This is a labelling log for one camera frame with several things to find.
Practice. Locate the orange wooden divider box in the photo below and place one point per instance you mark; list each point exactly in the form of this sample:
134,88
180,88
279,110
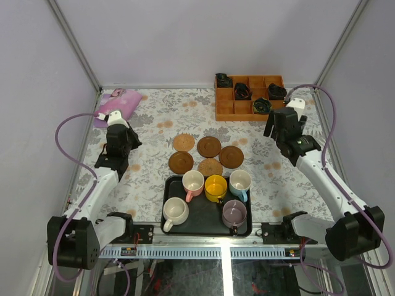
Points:
229,108

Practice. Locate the rolled dark green sock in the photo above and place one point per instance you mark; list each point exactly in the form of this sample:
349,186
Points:
261,106

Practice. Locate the pink ceramic cup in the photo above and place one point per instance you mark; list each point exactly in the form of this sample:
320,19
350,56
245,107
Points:
193,184

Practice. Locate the purple ceramic cup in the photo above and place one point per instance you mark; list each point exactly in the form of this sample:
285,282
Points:
234,214

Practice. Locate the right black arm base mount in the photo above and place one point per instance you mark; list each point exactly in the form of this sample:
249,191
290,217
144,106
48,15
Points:
273,234

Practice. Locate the dark brown wooden coaster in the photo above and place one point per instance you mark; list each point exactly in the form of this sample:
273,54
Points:
209,147

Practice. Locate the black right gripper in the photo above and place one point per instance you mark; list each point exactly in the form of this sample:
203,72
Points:
270,123

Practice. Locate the rolled dark sock right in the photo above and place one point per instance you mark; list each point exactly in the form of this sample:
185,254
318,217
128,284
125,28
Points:
276,93

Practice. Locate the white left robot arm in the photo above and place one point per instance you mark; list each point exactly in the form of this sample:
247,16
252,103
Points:
75,239

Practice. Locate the aluminium front rail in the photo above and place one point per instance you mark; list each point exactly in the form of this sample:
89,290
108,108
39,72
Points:
159,240

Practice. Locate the rolled dark sock with orange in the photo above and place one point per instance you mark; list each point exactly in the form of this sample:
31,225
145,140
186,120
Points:
242,92

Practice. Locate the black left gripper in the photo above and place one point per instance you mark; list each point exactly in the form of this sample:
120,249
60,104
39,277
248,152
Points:
130,139

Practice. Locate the black plastic tray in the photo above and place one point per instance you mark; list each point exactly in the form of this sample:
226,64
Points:
205,217

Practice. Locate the blue slotted cable duct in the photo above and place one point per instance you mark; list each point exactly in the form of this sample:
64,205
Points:
265,253

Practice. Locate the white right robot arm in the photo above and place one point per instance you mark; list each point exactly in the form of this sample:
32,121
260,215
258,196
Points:
355,227

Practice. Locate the woven rattan coaster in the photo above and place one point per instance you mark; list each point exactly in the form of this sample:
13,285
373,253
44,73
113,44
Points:
183,142
210,166

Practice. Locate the rolled dark sock top-left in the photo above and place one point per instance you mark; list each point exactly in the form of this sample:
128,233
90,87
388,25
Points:
223,80

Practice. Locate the light blue ceramic cup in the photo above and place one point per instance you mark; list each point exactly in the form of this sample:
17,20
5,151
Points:
239,184

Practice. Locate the cream white ceramic cup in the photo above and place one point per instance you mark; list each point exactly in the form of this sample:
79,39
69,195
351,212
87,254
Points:
175,212

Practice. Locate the yellow ceramic cup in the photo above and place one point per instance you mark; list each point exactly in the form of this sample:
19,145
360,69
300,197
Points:
215,188

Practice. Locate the pink folded cloth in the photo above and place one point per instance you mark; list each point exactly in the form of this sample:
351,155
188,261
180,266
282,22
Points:
124,100

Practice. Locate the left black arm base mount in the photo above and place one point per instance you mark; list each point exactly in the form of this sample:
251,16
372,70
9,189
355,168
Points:
143,234

